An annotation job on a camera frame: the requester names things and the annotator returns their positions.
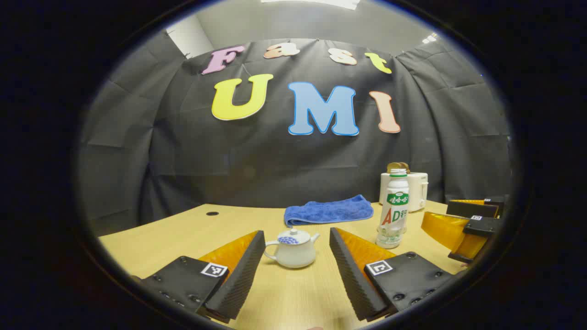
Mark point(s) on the black backdrop cloth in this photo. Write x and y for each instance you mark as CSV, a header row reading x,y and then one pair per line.
x,y
229,160

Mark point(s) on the toasted bread slice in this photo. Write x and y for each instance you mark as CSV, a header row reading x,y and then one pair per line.
x,y
406,166
392,166

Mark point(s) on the ceiling light panel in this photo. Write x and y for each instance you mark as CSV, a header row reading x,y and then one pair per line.
x,y
429,38
316,2

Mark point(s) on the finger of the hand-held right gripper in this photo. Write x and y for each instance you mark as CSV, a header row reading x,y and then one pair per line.
x,y
472,209
481,226

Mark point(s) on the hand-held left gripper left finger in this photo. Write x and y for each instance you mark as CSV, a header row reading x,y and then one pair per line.
x,y
238,279

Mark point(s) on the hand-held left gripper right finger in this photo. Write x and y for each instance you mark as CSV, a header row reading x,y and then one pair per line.
x,y
351,275

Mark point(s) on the white green-label water bottle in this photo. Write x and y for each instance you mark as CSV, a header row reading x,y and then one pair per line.
x,y
393,215

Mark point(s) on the white ceramic teacup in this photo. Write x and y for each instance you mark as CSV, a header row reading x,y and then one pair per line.
x,y
293,256

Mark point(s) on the blue towel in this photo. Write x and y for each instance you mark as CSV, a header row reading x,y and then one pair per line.
x,y
325,211

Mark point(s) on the white toaster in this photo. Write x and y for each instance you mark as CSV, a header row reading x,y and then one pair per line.
x,y
418,192

